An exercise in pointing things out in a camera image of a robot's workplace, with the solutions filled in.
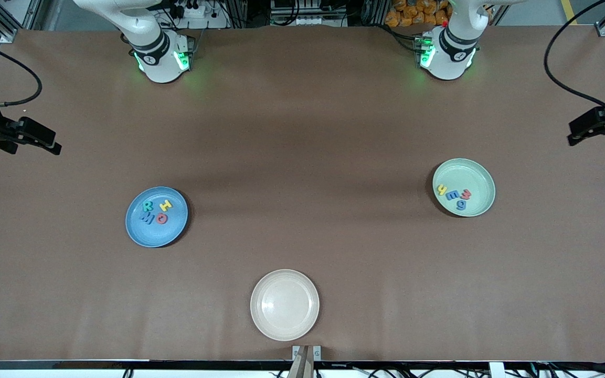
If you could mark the blue foam lowercase g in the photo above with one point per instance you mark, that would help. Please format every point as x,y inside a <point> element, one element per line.
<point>462,205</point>

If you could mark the blue foam letter W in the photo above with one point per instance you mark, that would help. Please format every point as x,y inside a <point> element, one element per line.
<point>147,218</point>

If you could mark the teal foam letter R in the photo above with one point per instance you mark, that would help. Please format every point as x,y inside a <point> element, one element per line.
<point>148,206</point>

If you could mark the green plate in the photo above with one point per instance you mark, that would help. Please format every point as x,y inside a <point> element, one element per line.
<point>478,178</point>

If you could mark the white electronics box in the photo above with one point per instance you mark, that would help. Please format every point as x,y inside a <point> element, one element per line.
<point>302,20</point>

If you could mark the pink foam letter Q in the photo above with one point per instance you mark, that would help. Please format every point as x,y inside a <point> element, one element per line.
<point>159,219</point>

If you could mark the yellow foam lowercase h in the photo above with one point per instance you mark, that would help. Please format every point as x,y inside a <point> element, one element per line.
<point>442,189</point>

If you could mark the orange packets pile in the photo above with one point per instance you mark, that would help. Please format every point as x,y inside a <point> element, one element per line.
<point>407,13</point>

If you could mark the blue foam lowercase m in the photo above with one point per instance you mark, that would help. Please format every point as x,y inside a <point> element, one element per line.
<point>452,196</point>

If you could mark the pink foam letter M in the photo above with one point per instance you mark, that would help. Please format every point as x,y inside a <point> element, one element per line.
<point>466,194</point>

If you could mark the yellow foam uppercase H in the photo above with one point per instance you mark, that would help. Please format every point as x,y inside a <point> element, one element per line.
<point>166,205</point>

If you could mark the blue plate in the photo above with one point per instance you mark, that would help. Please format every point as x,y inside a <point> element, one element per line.
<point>150,236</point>

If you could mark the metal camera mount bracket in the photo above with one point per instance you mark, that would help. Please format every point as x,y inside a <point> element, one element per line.
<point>305,362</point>

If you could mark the beige plate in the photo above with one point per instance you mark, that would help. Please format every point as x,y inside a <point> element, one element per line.
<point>285,304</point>

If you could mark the white power strip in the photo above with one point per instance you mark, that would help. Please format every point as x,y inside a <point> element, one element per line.
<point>197,16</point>

